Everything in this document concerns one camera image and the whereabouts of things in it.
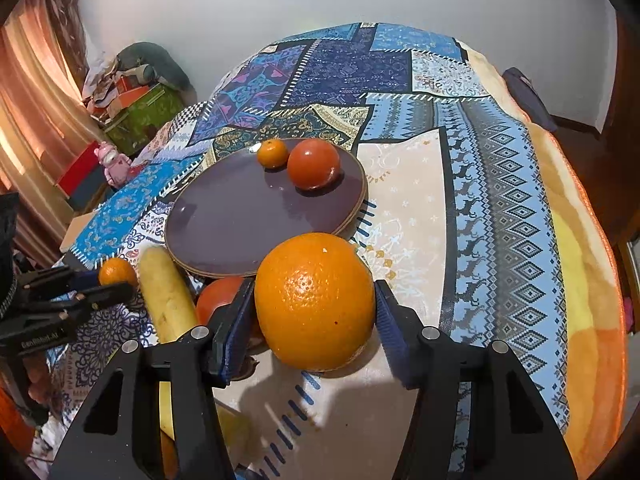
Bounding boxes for red tomato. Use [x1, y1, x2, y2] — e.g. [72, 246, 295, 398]
[195, 276, 266, 351]
[286, 139, 342, 191]

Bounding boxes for pink toy figure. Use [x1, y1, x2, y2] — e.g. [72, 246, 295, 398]
[95, 141, 133, 188]

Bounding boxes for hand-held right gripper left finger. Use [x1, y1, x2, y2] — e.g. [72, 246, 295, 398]
[47, 276, 257, 480]

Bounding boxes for orange brown curtain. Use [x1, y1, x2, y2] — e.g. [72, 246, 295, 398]
[0, 0, 101, 261]

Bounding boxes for short yellow banana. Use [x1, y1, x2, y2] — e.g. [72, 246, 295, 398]
[215, 402, 253, 456]

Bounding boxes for orange cardboard box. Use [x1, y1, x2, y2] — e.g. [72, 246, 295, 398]
[112, 77, 152, 111]

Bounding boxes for grey plush toy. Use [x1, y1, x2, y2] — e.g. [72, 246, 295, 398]
[117, 41, 191, 92]

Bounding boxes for blue patchwork blanket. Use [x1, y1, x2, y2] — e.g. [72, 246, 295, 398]
[47, 22, 571, 480]

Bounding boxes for pile of crumpled cloths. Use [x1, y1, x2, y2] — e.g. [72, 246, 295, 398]
[82, 57, 132, 122]

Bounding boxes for dark grey bag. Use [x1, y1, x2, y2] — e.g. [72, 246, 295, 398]
[501, 66, 558, 133]

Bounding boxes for small mandarin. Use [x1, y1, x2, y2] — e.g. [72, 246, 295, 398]
[257, 139, 290, 169]
[98, 257, 139, 291]

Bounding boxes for dark brown round plate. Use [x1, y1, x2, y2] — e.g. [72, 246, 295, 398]
[164, 137, 369, 279]

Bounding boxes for large orange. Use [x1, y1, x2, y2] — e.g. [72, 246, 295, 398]
[254, 232, 377, 372]

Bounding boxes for yellow-green cucumber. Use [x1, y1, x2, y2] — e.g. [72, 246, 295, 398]
[137, 246, 201, 441]

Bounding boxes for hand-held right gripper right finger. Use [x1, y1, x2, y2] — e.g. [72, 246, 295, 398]
[374, 280, 576, 480]

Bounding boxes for red box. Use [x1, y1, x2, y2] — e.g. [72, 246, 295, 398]
[55, 142, 108, 211]

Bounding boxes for green storage box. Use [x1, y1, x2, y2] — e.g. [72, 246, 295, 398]
[102, 82, 188, 156]

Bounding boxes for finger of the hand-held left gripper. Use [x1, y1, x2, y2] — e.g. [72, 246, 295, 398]
[15, 282, 135, 332]
[20, 266, 103, 295]

